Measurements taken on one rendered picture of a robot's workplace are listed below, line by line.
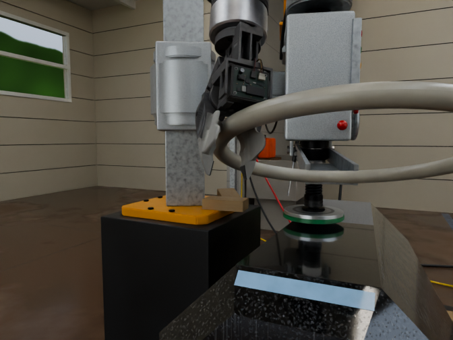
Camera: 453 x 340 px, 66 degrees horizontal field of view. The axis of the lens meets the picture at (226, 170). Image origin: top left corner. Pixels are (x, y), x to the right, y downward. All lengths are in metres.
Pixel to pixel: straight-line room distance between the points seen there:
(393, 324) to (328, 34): 0.86
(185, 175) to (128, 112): 6.39
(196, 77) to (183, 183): 0.51
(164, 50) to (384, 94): 1.39
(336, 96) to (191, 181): 1.34
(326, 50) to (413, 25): 5.09
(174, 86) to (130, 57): 6.52
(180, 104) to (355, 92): 1.27
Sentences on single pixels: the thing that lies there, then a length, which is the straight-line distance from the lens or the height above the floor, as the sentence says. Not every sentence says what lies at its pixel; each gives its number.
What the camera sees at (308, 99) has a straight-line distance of 0.42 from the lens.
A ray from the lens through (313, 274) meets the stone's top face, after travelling 0.85.
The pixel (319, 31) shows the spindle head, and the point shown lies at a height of 1.46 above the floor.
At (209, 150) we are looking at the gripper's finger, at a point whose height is 1.10.
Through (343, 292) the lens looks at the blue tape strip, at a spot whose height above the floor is 0.79.
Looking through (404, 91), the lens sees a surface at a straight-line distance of 0.43.
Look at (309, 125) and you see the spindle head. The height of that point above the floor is 1.15.
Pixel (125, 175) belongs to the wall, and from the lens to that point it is 8.15.
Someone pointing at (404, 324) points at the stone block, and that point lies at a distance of 0.84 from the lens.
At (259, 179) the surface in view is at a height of 0.63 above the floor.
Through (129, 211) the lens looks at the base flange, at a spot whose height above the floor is 0.77.
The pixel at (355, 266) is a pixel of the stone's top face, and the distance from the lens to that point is 0.93.
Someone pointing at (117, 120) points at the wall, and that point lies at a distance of 8.23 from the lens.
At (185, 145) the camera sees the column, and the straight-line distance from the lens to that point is 1.69.
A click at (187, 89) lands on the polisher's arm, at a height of 1.33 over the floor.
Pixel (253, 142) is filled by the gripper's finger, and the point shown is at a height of 1.11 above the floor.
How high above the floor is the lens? 1.11
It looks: 5 degrees down
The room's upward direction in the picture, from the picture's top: straight up
